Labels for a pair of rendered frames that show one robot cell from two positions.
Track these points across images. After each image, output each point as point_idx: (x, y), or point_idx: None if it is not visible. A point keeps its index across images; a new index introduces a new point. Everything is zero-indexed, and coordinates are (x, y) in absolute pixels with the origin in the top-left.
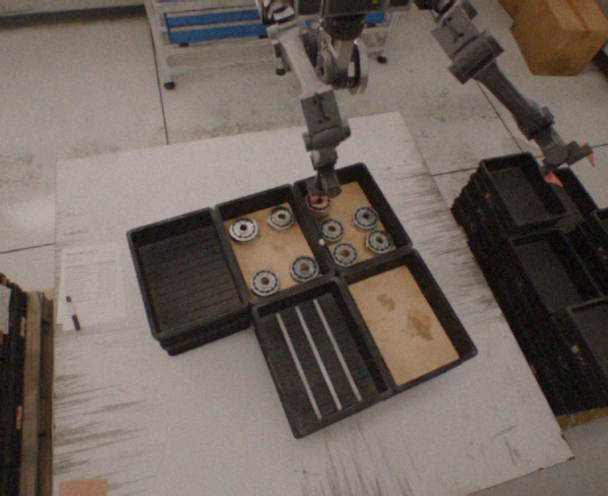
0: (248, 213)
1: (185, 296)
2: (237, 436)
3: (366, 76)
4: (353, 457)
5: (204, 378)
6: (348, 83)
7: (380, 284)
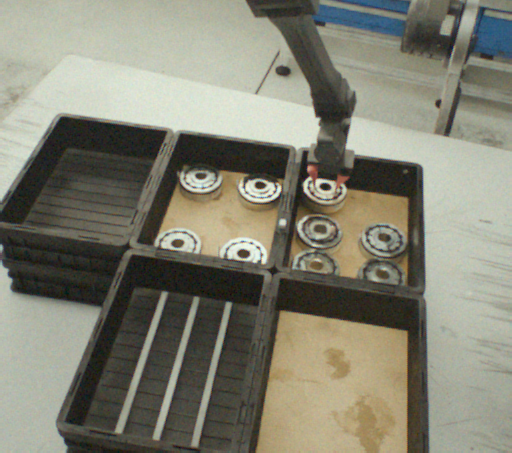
0: (223, 168)
1: (72, 218)
2: (6, 432)
3: (465, 39)
4: None
5: (27, 338)
6: (439, 45)
7: (345, 336)
